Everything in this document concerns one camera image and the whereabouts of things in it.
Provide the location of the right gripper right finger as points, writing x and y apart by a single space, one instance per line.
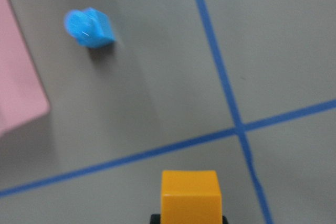
224 220

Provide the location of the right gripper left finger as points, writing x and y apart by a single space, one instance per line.
155 219

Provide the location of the orange block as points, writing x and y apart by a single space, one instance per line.
192 196

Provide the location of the small blue block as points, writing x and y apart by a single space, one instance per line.
89 27

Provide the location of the pink plastic box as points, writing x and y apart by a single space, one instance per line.
23 98

